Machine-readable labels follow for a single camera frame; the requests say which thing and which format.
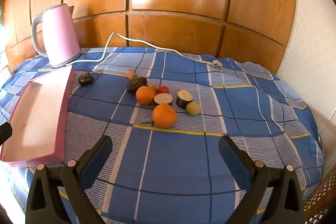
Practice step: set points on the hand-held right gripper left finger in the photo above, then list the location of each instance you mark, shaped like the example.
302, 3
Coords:
98, 158

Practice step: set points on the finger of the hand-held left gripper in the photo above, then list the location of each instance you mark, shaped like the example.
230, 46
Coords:
4, 133

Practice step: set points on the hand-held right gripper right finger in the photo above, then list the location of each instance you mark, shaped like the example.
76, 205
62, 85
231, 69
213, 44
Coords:
233, 158

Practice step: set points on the pink cardboard box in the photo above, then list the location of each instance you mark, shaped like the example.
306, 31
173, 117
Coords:
39, 113

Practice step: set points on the beige potato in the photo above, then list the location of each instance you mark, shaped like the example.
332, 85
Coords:
193, 108

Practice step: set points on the dark eggplant half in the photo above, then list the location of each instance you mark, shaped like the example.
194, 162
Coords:
183, 98

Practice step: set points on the small orange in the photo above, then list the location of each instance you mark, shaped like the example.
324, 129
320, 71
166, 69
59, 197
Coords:
145, 95

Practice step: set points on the large orange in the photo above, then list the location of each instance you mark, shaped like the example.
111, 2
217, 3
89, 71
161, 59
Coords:
164, 115

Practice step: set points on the small dark brown fruit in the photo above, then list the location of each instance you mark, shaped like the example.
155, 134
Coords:
85, 79

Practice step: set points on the dark avocado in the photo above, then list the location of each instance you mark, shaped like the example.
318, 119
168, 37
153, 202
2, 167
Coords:
136, 83

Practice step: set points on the round brown cookie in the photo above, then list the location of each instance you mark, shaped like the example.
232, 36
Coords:
162, 99

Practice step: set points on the orange carrot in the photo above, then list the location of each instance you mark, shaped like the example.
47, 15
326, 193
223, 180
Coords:
130, 74

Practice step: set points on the brown kiwi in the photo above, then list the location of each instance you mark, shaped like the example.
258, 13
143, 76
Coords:
152, 87

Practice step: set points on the red tomato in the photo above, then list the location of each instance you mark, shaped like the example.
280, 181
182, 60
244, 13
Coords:
163, 89

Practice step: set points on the blue plaid bedsheet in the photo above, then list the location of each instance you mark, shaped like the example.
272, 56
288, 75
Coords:
183, 174

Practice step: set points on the wicker chair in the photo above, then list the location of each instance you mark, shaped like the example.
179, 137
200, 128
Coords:
319, 200

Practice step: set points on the pink electric kettle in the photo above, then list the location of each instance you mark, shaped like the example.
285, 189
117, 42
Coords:
60, 35

